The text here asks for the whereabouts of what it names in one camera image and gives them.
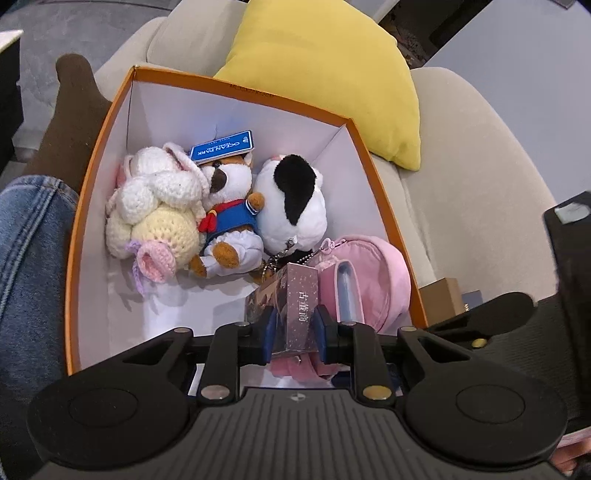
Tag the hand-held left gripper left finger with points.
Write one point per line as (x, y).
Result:
(268, 337)

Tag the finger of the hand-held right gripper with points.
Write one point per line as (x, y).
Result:
(498, 314)

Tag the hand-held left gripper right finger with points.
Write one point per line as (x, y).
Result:
(322, 339)

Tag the grey box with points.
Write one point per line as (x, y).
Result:
(472, 302)

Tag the purple patterned small box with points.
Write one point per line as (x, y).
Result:
(298, 300)

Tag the brown cardboard box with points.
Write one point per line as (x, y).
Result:
(441, 300)

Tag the pink pouch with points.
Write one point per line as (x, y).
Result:
(383, 277)

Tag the sailor bear plush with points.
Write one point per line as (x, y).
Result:
(231, 207)

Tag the black and white dog plush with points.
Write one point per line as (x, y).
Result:
(295, 203)

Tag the crochet bunny plush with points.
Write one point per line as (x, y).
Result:
(161, 207)

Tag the orange cardboard box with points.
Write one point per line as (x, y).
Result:
(184, 110)

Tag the beige sofa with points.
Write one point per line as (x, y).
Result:
(471, 175)

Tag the person's left leg in jeans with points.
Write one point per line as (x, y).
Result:
(32, 277)

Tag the yellow pillow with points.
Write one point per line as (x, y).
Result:
(332, 69)

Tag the person's brown sock foot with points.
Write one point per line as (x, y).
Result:
(69, 120)

